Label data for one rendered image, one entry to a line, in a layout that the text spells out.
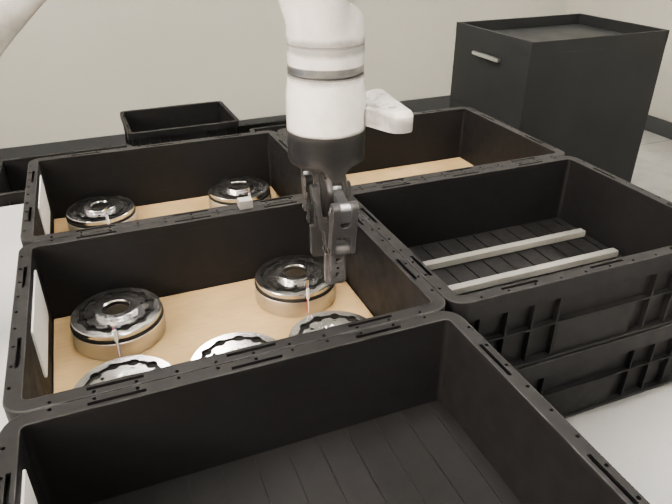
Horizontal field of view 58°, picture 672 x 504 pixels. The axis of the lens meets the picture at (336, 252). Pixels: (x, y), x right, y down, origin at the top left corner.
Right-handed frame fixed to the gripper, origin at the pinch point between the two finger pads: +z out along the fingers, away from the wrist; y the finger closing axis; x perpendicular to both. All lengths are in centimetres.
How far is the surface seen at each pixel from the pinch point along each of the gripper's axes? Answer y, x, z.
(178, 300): -13.9, -16.2, 11.7
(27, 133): -315, -92, 77
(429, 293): 7.3, 8.7, 1.7
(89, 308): -10.0, -26.2, 8.5
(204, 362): 12.1, -14.2, 1.7
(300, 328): 0.5, -3.3, 8.5
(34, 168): -41, -35, 2
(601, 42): -128, 131, 7
